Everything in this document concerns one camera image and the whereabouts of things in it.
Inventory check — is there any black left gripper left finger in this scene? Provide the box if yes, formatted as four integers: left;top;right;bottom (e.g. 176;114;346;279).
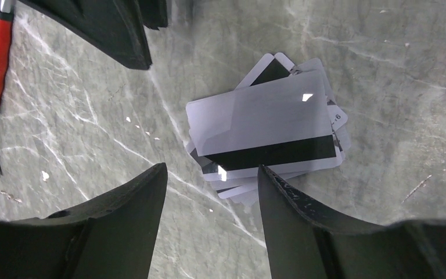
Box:
0;163;168;278

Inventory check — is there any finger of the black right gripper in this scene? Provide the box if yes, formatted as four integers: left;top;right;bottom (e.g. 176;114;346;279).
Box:
22;0;152;70
138;0;168;30

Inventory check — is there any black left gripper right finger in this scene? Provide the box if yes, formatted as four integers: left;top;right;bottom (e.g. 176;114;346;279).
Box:
258;166;446;278

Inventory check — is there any silver magnetic stripe card stack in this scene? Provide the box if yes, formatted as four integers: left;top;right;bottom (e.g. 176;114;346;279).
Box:
185;52;351;205

